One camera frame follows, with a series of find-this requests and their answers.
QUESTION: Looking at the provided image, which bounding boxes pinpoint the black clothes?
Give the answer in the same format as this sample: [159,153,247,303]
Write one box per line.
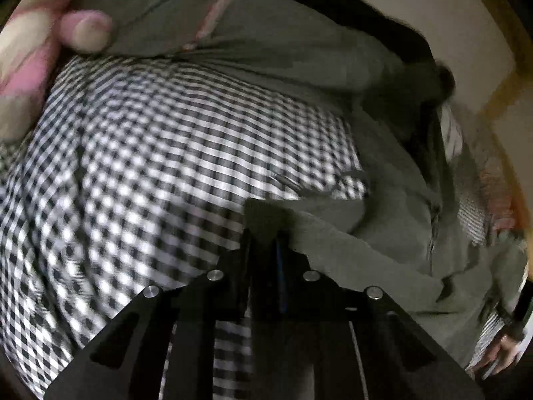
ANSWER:
[300,0,458,109]

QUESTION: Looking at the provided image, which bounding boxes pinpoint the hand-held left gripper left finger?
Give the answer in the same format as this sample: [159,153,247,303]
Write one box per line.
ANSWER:
[44,227,253,400]

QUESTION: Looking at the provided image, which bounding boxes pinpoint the red striped pillow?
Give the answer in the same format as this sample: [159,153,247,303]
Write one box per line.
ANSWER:
[479,162,521,234]

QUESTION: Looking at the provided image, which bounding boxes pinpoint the black white checkered bed sheet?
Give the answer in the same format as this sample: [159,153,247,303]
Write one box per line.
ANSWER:
[0,52,509,400]

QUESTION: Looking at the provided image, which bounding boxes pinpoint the wooden bunk bed frame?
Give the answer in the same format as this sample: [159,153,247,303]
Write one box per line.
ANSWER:
[454,0,533,284]

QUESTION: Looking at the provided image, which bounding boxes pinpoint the person's right hand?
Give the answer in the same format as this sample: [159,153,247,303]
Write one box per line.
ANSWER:
[475,333,523,378]

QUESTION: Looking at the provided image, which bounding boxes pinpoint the pink plush toy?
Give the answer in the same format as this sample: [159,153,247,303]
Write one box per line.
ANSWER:
[0,0,114,142]

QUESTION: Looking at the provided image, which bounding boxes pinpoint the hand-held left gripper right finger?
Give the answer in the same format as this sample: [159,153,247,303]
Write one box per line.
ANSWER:
[254,235,486,400]

